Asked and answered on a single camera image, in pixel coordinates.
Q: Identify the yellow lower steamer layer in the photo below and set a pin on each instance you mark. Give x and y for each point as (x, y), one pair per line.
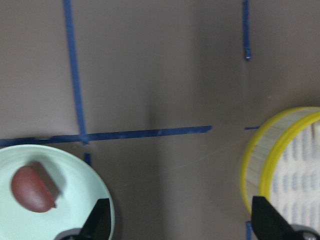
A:
(282, 163)

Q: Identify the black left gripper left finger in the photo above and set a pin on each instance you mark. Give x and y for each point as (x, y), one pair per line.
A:
(98, 223)

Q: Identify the light green bowl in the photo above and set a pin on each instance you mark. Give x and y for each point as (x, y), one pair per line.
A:
(79, 185)

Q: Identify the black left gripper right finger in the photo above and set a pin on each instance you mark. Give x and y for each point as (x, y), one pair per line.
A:
(268, 224)

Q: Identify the reddish brown bun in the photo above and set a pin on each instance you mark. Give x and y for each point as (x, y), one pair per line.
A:
(34, 189)

